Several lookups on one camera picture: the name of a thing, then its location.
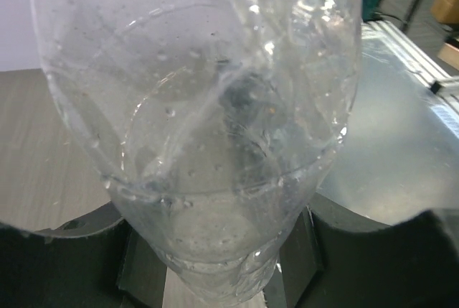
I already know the cardboard box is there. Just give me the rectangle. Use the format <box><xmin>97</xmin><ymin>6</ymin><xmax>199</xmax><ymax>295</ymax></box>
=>
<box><xmin>430</xmin><ymin>0</ymin><xmax>458</xmax><ymax>24</ymax></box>

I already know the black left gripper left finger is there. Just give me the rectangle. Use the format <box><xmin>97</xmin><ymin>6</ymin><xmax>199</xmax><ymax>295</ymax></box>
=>
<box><xmin>1</xmin><ymin>203</ymin><xmax>166</xmax><ymax>307</ymax></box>

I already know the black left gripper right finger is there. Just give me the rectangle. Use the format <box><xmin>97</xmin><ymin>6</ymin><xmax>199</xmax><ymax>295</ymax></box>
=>
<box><xmin>263</xmin><ymin>202</ymin><xmax>458</xmax><ymax>307</ymax></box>

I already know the clear plastic bottle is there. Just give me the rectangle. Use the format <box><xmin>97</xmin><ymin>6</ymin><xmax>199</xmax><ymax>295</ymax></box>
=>
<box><xmin>31</xmin><ymin>0</ymin><xmax>361</xmax><ymax>307</ymax></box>

